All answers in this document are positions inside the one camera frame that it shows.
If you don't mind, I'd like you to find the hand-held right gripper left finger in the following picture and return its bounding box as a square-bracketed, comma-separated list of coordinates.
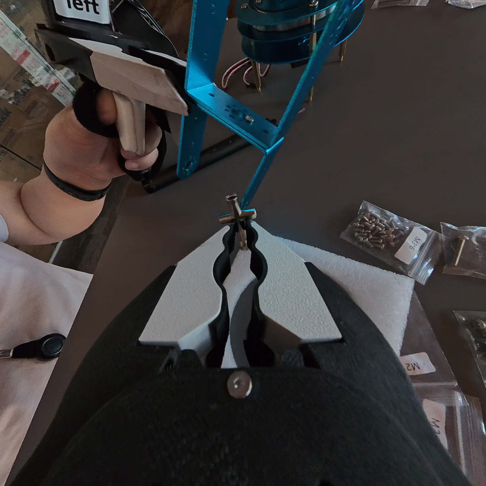
[138, 225, 233, 354]

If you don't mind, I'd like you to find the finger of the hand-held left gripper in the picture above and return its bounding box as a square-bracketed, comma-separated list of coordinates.
[129, 44, 187, 73]
[90, 49, 190, 115]

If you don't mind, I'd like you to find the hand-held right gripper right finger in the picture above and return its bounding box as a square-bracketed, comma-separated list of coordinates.
[250, 221, 343, 352]

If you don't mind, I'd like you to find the blue metal bracket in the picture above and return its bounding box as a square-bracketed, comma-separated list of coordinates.
[176, 0, 357, 213]

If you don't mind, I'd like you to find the silver cross socket wrench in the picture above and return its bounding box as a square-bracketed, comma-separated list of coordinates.
[218, 194, 257, 251]

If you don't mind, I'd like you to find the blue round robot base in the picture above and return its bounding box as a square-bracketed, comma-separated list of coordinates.
[237, 0, 366, 103]

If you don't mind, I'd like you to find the person's left hand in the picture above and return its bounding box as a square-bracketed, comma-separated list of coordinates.
[44, 82, 160, 190]

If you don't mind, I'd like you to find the black white striped cloth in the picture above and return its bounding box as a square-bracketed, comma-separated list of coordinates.
[112, 0, 178, 57]

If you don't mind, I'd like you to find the white foam sheet with hole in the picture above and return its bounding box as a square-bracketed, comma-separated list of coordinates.
[220, 235, 415, 369]

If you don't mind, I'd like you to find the stack of cardboard boxes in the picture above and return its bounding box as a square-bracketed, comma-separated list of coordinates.
[0, 9, 78, 183]

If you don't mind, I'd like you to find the black screwdriver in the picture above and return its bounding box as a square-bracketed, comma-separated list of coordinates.
[141, 118, 278, 195]

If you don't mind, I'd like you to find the zip bag of many screws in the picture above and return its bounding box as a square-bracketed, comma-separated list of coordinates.
[340, 200, 443, 285]

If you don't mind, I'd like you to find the black wristband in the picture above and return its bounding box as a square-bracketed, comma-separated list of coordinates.
[42, 163, 111, 201]

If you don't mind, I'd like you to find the person's white shirt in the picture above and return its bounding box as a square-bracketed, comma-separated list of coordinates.
[0, 213, 93, 486]

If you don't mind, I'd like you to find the zip bag with long bolt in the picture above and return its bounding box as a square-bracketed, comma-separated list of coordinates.
[440, 221, 486, 280]

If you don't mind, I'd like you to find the zip bag of short bolts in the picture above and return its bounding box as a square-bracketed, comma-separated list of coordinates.
[453, 310, 486, 367]

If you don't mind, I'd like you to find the zip bag of tiny nuts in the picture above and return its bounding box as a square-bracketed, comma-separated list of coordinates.
[412, 383, 486, 473]

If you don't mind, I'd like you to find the red white servo cable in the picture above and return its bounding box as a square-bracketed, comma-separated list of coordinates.
[222, 57, 273, 92]

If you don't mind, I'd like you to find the black lanyard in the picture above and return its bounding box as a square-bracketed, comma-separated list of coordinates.
[0, 333, 67, 361]

